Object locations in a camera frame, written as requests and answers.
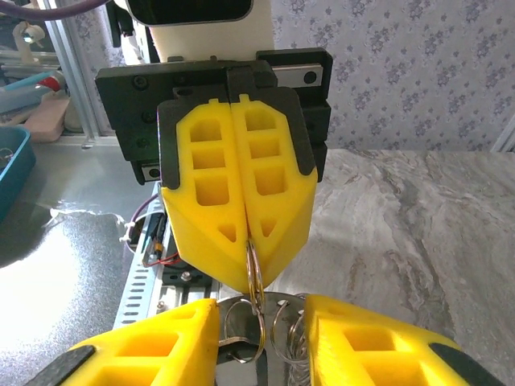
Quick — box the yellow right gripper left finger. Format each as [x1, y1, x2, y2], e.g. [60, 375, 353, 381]
[34, 298, 221, 386]

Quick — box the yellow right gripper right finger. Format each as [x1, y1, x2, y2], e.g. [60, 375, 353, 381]
[303, 294, 504, 386]

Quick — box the silver ring chain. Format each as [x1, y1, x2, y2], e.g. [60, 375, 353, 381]
[270, 299, 313, 365]

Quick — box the large silver split ring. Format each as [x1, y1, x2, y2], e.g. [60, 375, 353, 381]
[222, 299, 267, 361]

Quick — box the metal keyring with chain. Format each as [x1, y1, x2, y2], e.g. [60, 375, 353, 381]
[215, 292, 311, 386]

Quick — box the gold split keyring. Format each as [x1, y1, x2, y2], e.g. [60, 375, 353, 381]
[244, 238, 267, 317]

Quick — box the pink flat object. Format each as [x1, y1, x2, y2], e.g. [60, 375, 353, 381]
[22, 96, 72, 142]

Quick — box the white blue tube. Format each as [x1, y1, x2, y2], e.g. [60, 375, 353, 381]
[0, 71, 68, 116]

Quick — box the white plastic hook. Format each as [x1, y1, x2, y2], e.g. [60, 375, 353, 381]
[11, 22, 45, 64]

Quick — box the blue plastic bin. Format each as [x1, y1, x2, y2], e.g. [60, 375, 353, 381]
[0, 126, 38, 222]

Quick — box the aluminium mounting rail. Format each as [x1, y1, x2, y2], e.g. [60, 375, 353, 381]
[159, 257, 222, 306]

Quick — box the aluminium frame post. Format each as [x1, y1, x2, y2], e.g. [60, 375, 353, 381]
[42, 15, 116, 148]

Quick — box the slotted grey cable duct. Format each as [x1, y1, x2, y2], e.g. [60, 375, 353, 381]
[113, 192, 172, 329]

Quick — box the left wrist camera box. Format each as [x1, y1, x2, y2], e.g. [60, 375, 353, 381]
[112, 0, 275, 64]

